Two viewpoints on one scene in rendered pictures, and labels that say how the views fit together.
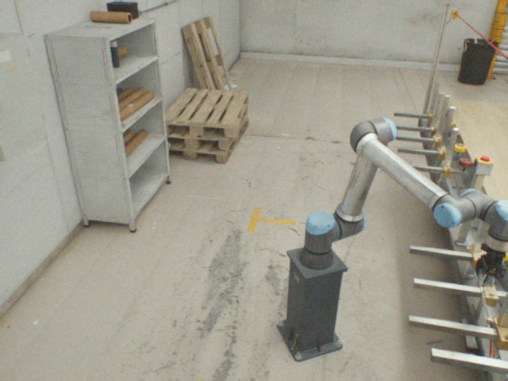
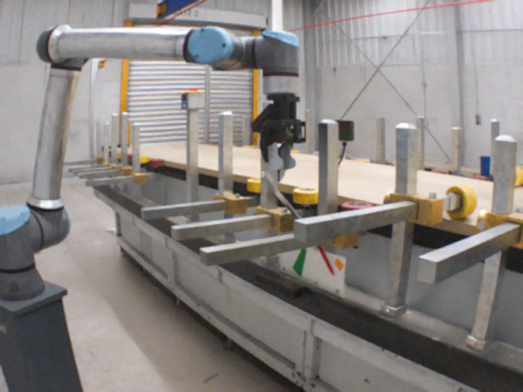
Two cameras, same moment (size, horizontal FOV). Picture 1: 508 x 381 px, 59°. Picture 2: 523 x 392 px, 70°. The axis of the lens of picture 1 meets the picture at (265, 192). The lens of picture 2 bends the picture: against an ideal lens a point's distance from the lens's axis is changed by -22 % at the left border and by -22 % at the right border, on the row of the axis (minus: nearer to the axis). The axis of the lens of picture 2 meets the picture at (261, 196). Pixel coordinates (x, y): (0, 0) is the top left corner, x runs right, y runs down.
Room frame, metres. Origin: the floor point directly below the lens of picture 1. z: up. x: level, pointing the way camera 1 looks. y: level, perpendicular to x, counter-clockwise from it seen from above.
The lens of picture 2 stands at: (0.59, -0.05, 1.12)
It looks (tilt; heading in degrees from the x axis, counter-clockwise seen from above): 10 degrees down; 316
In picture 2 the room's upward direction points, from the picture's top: straight up
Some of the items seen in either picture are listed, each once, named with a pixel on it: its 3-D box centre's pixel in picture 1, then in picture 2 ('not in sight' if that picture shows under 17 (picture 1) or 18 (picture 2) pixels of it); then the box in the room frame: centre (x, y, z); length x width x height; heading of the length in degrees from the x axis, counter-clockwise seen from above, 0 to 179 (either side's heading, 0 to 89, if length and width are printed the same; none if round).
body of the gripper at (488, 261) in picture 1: (494, 259); (282, 120); (1.35, -0.87, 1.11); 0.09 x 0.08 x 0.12; 169
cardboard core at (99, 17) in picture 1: (110, 17); not in sight; (3.62, 1.22, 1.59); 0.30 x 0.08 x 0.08; 82
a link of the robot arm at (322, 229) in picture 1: (320, 230); (13, 235); (1.98, -0.30, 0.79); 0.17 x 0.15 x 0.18; 121
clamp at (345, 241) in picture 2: (503, 332); (333, 231); (1.24, -0.93, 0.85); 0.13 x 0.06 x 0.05; 169
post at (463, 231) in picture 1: (469, 210); (191, 168); (2.01, -1.08, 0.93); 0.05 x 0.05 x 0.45; 79
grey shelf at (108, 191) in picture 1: (119, 123); not in sight; (3.51, 1.23, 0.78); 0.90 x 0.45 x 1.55; 172
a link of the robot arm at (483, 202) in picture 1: (477, 205); (234, 53); (1.45, -0.80, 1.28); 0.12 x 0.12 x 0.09; 31
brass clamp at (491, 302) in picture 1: (487, 291); (273, 218); (1.48, -0.97, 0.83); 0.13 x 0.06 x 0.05; 169
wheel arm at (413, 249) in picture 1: (456, 255); (205, 208); (1.73, -0.93, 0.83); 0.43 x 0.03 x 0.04; 79
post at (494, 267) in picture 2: not in sight; (494, 266); (0.77, -0.83, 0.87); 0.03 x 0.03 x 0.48; 79
